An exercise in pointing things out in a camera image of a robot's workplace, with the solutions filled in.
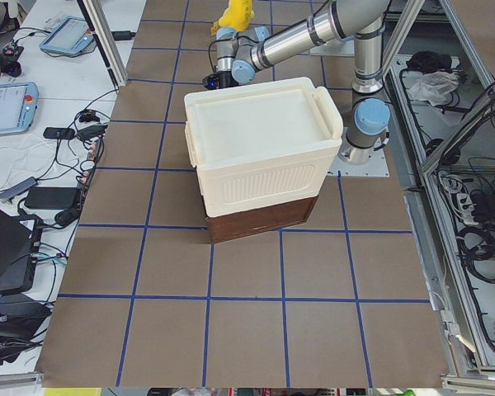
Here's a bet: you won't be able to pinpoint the teach pendant tablet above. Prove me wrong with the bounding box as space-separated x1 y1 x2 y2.
39 16 94 58
0 82 39 136

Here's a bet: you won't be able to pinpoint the near teach pendant tablet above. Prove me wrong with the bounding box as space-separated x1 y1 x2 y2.
0 82 39 136

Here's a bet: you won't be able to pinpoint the dark wooden drawer cabinet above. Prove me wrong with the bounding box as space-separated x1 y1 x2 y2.
205 196 318 243

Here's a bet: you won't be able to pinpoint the black cable coils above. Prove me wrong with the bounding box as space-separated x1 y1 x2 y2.
455 226 495 285

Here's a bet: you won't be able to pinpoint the black laptop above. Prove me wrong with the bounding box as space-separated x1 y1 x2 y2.
0 210 42 295

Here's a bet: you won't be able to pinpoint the cream plastic storage box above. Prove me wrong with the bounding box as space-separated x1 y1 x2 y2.
184 78 343 218

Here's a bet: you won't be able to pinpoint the black power adapter brick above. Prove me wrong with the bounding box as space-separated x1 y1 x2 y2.
25 186 78 210

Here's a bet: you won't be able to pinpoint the crumpled white cloth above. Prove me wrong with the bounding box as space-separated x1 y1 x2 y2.
408 71 460 106

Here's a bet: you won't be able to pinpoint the yellow plush toy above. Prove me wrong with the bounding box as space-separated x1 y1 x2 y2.
210 0 255 35

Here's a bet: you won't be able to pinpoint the far teach pendant tablet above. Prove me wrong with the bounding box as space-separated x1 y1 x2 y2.
39 16 94 58

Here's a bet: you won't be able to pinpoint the aluminium frame post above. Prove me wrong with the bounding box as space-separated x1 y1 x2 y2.
77 0 128 90

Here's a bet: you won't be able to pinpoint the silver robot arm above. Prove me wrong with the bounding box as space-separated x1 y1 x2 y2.
202 1 390 165

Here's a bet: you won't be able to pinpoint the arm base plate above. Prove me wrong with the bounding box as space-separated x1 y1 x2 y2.
309 36 355 57
327 127 390 178

